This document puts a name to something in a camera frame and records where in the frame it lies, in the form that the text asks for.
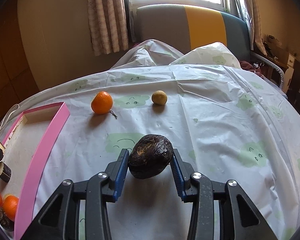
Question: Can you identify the pink shallow tray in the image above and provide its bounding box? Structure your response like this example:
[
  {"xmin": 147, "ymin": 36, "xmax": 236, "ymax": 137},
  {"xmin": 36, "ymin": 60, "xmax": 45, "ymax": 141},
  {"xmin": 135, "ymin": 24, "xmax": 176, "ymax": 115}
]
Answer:
[{"xmin": 0, "ymin": 102, "xmax": 70, "ymax": 239}]

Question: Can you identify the large orange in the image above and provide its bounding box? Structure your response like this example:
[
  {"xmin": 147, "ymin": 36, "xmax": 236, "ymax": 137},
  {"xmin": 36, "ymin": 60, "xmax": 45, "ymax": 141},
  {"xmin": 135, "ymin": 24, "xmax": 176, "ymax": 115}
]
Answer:
[{"xmin": 2, "ymin": 195, "xmax": 19, "ymax": 221}]

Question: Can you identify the right beige curtain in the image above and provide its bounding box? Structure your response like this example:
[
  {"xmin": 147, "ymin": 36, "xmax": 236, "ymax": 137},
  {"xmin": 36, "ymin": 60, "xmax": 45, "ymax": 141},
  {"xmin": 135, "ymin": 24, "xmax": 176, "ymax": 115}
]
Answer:
[{"xmin": 244, "ymin": 0, "xmax": 267, "ymax": 56}]

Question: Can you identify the white cabinet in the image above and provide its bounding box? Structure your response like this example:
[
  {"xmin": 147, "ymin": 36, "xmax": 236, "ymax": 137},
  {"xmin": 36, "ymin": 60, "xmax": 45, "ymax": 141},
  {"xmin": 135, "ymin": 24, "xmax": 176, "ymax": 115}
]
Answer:
[{"xmin": 282, "ymin": 54, "xmax": 295, "ymax": 94}]

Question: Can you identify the small mandarin orange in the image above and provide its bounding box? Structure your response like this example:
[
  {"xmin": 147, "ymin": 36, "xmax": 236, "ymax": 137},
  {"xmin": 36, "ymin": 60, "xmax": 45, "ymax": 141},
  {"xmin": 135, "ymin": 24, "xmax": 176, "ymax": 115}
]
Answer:
[{"xmin": 91, "ymin": 91, "xmax": 113, "ymax": 115}]

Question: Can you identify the white cable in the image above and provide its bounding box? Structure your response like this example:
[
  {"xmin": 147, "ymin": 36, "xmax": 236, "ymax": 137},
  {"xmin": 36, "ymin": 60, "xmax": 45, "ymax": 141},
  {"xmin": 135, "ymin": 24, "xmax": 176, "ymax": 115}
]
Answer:
[{"xmin": 0, "ymin": 103, "xmax": 20, "ymax": 145}]

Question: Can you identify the left beige curtain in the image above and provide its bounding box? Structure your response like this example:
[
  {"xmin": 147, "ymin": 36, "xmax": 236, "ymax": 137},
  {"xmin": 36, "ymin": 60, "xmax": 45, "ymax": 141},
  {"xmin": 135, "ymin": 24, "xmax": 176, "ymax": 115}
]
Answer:
[{"xmin": 87, "ymin": 0, "xmax": 129, "ymax": 56}]

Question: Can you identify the white patterned plastic tablecloth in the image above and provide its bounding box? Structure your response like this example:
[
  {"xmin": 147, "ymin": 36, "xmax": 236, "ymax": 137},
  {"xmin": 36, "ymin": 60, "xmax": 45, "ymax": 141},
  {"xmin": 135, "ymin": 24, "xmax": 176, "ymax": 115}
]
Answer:
[{"xmin": 0, "ymin": 42, "xmax": 300, "ymax": 239}]

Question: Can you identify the dark wrinkled passion fruit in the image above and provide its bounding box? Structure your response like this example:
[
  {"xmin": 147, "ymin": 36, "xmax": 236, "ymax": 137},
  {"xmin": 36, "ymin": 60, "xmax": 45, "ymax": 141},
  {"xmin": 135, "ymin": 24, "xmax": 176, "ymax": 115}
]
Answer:
[{"xmin": 0, "ymin": 208, "xmax": 14, "ymax": 232}]

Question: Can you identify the beige curtain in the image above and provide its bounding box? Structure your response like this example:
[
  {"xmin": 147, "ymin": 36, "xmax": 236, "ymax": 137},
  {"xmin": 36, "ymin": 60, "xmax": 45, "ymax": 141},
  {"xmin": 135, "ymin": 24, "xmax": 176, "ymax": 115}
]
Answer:
[
  {"xmin": 87, "ymin": 0, "xmax": 129, "ymax": 56},
  {"xmin": 244, "ymin": 0, "xmax": 267, "ymax": 56}
]

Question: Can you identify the far tan longan fruit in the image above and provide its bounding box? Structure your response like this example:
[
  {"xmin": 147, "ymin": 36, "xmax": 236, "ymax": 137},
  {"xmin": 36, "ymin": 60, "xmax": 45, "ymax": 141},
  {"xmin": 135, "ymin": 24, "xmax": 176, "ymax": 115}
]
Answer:
[{"xmin": 152, "ymin": 90, "xmax": 168, "ymax": 106}]

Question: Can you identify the sugarcane chunk far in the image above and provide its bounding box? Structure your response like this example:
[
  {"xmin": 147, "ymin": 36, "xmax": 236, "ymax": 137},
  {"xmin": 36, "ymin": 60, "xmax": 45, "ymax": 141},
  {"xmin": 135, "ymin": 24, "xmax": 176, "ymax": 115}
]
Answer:
[{"xmin": 0, "ymin": 161, "xmax": 12, "ymax": 183}]

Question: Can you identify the grey yellow blue headboard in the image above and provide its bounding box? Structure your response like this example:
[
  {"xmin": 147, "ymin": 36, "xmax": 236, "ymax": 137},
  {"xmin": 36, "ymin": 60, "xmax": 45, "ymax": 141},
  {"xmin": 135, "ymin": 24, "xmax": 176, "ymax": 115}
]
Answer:
[{"xmin": 136, "ymin": 4, "xmax": 250, "ymax": 61}]

